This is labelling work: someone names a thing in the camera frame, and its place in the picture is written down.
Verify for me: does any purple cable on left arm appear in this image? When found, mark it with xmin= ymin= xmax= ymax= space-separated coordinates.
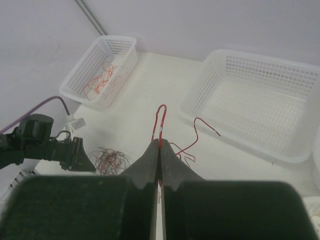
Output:
xmin=0 ymin=96 xmax=76 ymax=136

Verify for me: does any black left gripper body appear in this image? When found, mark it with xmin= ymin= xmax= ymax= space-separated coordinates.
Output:
xmin=0 ymin=114 xmax=96 ymax=172

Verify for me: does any white solid plastic tub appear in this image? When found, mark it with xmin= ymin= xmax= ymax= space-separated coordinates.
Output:
xmin=312 ymin=142 xmax=320 ymax=189

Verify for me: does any white perforated basket left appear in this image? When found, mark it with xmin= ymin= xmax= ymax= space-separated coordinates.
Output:
xmin=59 ymin=35 xmax=138 ymax=111

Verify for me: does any red white-banded cable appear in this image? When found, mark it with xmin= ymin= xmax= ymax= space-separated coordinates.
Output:
xmin=150 ymin=104 xmax=222 ymax=171

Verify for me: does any multicolour cable bundle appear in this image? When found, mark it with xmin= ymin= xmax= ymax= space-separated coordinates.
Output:
xmin=88 ymin=146 xmax=130 ymax=176

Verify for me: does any white perforated basket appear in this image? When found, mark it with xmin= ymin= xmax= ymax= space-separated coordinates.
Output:
xmin=59 ymin=35 xmax=138 ymax=111
xmin=179 ymin=49 xmax=320 ymax=163

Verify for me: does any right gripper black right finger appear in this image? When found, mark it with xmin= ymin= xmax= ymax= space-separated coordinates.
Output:
xmin=159 ymin=139 xmax=318 ymax=240

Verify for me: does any left aluminium frame post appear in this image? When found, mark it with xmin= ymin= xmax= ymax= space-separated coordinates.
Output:
xmin=75 ymin=0 xmax=109 ymax=36

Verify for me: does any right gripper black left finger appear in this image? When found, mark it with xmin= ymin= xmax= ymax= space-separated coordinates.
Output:
xmin=0 ymin=140 xmax=159 ymax=240

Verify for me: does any white perforated basket middle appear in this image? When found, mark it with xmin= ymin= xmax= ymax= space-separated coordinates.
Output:
xmin=179 ymin=49 xmax=320 ymax=163

